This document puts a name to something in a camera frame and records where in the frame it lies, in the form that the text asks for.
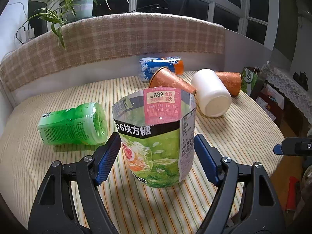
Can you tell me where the cut green label bottle cup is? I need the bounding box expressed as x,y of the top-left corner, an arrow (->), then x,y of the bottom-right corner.
112,87 -> 196,188

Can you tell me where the green plastic bottle cup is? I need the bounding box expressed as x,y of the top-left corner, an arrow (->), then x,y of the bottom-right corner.
38,102 -> 108,145

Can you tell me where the white plastic cup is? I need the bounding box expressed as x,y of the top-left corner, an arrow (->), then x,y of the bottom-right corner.
191,69 -> 232,118

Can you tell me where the orange paper cup far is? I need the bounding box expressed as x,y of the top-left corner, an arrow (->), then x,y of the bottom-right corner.
215,71 -> 242,97

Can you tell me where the orange paper cup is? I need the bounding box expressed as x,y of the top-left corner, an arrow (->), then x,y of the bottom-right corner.
149,66 -> 197,95
215,71 -> 242,97

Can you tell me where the orange paper cup near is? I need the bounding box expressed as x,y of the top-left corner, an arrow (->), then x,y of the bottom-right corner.
149,66 -> 197,95

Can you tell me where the blue orange bottle cup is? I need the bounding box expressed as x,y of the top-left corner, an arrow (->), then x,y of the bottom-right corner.
139,57 -> 184,82

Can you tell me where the green paper bag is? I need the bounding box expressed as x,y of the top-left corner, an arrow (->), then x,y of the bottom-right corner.
241,67 -> 260,96

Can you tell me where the white lace cloth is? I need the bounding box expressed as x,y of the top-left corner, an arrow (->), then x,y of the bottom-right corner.
261,63 -> 311,124

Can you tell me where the white power strip with chargers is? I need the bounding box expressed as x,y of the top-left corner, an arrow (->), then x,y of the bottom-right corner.
15,27 -> 35,44

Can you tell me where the beige plaid sill cloth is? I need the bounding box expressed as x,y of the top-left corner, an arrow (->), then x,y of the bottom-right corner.
1,13 -> 225,91

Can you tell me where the potted spider plant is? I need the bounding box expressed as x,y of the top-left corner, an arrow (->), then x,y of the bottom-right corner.
26,0 -> 111,48

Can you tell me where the black cable on sill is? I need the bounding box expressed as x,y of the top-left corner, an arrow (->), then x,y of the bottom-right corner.
129,0 -> 171,13

